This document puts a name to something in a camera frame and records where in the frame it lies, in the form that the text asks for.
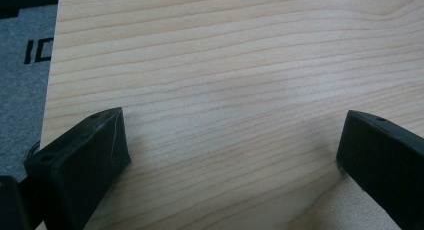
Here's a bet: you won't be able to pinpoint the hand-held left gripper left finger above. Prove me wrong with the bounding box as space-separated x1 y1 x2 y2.
23 106 133 230

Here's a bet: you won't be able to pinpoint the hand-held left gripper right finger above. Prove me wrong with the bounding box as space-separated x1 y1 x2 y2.
335 109 424 230

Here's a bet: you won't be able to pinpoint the black floor tape marks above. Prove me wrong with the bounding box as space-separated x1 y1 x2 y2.
23 37 55 65

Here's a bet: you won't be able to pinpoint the black stand with base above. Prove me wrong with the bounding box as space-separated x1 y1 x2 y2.
0 0 61 20

